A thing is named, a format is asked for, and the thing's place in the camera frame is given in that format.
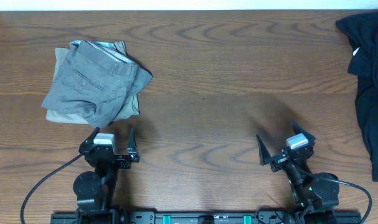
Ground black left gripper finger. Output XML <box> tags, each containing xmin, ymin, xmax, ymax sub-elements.
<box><xmin>85</xmin><ymin>127</ymin><xmax>99</xmax><ymax>144</ymax></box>
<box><xmin>127</xmin><ymin>128</ymin><xmax>137</xmax><ymax>155</ymax></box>

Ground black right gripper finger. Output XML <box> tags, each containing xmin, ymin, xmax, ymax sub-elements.
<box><xmin>291</xmin><ymin>121</ymin><xmax>316</xmax><ymax>143</ymax></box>
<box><xmin>256</xmin><ymin>134</ymin><xmax>270</xmax><ymax>166</ymax></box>

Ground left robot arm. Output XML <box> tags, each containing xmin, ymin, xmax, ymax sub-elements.
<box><xmin>73</xmin><ymin>127</ymin><xmax>140</xmax><ymax>223</ymax></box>

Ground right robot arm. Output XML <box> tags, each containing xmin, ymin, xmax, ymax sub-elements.
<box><xmin>257</xmin><ymin>121</ymin><xmax>339</xmax><ymax>223</ymax></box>

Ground grey folded trousers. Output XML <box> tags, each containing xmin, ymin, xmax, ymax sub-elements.
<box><xmin>42</xmin><ymin>40</ymin><xmax>153</xmax><ymax>128</ymax></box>

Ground beige folded garment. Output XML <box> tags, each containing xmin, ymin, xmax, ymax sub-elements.
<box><xmin>46</xmin><ymin>41</ymin><xmax>139</xmax><ymax>124</ymax></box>

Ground white garment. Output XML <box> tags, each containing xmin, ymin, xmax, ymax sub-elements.
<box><xmin>353</xmin><ymin>47</ymin><xmax>360</xmax><ymax>56</ymax></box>

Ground black garment pile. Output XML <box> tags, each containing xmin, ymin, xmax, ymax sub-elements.
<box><xmin>336</xmin><ymin>11</ymin><xmax>378</xmax><ymax>182</ymax></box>

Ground black mounting rail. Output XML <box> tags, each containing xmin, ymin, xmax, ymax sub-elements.
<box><xmin>50</xmin><ymin>210</ymin><xmax>362</xmax><ymax>224</ymax></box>

